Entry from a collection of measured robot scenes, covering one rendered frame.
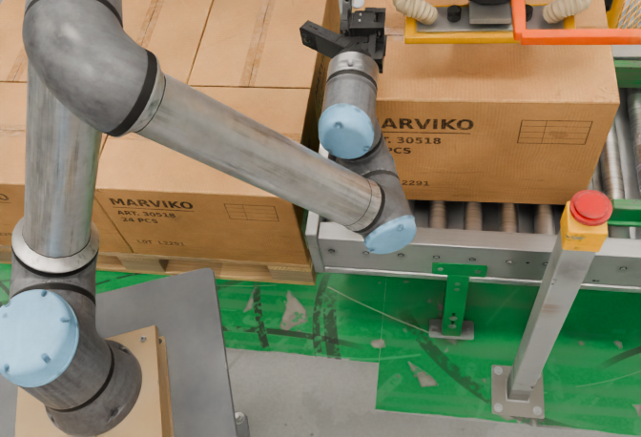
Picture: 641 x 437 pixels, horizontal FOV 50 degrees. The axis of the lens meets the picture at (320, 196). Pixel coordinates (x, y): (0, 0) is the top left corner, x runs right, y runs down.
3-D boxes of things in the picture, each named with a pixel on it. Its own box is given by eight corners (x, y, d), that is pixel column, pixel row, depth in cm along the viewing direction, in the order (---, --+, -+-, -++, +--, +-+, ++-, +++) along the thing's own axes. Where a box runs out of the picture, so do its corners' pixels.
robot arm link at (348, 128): (326, 164, 118) (308, 129, 111) (334, 109, 125) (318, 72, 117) (380, 160, 115) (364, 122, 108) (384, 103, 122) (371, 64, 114)
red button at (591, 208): (606, 200, 125) (610, 188, 121) (609, 234, 121) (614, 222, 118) (566, 198, 126) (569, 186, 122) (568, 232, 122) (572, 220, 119)
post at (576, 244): (528, 381, 207) (605, 201, 125) (528, 404, 204) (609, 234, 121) (505, 379, 209) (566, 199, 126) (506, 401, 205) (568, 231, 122)
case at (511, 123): (568, 88, 197) (600, -26, 164) (581, 206, 176) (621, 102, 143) (361, 86, 207) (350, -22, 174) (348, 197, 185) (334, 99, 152)
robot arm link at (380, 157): (358, 213, 126) (339, 175, 116) (343, 167, 133) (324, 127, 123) (406, 196, 125) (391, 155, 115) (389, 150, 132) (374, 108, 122)
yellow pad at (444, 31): (571, 10, 142) (576, -11, 138) (575, 44, 137) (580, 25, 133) (405, 11, 148) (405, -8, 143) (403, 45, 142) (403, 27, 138)
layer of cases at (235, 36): (343, 43, 275) (334, -40, 241) (309, 265, 221) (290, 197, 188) (67, 40, 294) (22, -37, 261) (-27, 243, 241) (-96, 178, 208)
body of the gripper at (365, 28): (387, 34, 131) (382, 82, 124) (342, 34, 132) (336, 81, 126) (385, 3, 124) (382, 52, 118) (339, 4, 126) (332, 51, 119)
